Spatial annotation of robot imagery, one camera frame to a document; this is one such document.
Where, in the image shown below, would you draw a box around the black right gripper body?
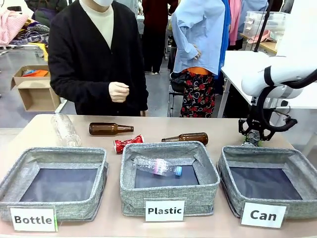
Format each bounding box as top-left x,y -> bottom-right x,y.
246,116 -> 264,132

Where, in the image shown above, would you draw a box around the crushed silver can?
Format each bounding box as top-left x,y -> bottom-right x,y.
241,130 -> 261,149

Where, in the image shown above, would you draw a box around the brown glass bottle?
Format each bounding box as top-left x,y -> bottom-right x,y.
161,132 -> 209,146
89,122 -> 135,136

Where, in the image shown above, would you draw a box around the crushed red can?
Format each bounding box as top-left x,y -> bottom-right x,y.
113,134 -> 145,154

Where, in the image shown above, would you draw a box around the large clear plastic bottle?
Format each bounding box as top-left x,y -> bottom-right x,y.
50,114 -> 82,147

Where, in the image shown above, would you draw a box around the person's right forearm black sleeve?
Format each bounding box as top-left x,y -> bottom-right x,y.
55,78 -> 111,104

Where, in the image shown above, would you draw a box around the white Can label sign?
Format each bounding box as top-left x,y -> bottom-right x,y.
240,201 -> 289,230

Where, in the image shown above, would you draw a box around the grey fabric basket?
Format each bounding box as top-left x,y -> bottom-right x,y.
0,146 -> 109,222
119,141 -> 221,217
216,145 -> 317,220

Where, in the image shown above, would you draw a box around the person's right hand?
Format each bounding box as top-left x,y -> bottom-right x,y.
108,81 -> 130,103

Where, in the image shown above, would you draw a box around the black red floral skirt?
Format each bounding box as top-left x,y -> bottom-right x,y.
180,70 -> 216,118

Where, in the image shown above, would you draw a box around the white side table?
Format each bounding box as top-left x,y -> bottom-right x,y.
217,50 -> 317,119

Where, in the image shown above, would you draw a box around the black chair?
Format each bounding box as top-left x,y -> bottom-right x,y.
168,46 -> 186,118

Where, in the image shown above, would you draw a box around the crushed bottle with blue cap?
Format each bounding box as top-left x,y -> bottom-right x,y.
132,156 -> 183,178

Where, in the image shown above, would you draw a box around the black pole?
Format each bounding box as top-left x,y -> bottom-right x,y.
253,0 -> 274,53

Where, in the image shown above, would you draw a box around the clear plastic storage boxes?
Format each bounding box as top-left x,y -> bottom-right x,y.
243,10 -> 290,38

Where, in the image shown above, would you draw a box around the pink hanging garment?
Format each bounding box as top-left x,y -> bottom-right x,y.
228,0 -> 242,47

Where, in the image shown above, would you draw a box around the figure in light blue shirt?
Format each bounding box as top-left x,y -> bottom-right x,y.
171,0 -> 229,75

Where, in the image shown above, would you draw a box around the white Plastic label sign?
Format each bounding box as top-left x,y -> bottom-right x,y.
145,198 -> 186,222

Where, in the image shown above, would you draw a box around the background person in dark clothes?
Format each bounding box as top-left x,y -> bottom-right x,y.
142,0 -> 179,75

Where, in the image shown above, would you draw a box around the person in black cardigan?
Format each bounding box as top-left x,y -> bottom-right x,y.
48,0 -> 150,117

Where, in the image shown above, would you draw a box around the open cardboard box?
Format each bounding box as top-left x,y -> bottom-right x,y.
10,64 -> 61,113

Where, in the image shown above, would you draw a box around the orange cloth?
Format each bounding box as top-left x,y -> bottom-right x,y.
22,69 -> 49,78

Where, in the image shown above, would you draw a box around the purple yellow cloth pile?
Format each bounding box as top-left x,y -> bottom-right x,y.
24,19 -> 51,60

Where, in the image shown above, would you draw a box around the white Bottle label sign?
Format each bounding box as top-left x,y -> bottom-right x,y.
7,205 -> 58,233

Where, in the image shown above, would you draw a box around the pink checked cloth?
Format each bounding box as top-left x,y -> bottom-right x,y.
0,9 -> 29,46

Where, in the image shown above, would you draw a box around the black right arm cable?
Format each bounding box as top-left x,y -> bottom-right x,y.
256,70 -> 317,133

